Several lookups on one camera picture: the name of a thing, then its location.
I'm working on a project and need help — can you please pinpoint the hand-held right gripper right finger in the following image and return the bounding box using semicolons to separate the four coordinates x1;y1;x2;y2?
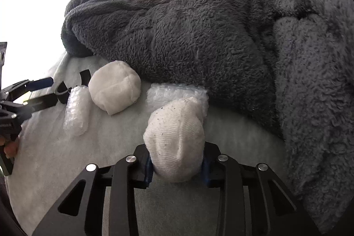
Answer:
202;142;323;236

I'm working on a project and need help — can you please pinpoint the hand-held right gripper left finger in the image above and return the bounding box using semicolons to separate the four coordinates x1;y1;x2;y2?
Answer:
32;143;154;236

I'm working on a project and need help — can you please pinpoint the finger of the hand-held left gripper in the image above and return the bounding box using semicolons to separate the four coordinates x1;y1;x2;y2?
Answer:
17;92;60;117
7;77;54;100

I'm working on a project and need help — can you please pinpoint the black plastic hook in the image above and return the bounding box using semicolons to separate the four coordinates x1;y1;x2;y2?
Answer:
55;69;92;104

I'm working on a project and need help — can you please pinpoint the bubble wrap roll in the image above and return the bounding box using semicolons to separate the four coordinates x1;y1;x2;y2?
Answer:
63;86;92;137

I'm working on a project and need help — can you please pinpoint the speckled white sock ball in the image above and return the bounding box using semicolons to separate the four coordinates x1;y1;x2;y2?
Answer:
143;96;206;183

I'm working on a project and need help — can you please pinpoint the bubble wrap sheet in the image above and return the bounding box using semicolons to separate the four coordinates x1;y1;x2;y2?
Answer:
146;83;209;126

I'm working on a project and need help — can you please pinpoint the person's left hand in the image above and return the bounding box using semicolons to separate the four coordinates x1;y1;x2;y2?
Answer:
4;140;19;157

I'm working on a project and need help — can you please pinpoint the dark grey fleece blanket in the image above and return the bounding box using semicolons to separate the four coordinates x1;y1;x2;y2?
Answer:
61;0;354;234

